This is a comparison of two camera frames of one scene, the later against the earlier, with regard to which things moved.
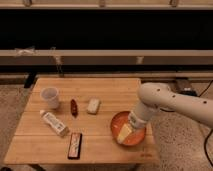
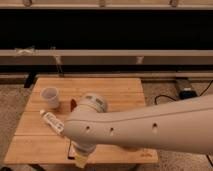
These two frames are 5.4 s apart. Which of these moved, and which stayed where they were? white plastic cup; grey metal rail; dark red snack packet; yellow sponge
Moved: yellow sponge
Stayed: grey metal rail; dark red snack packet; white plastic cup
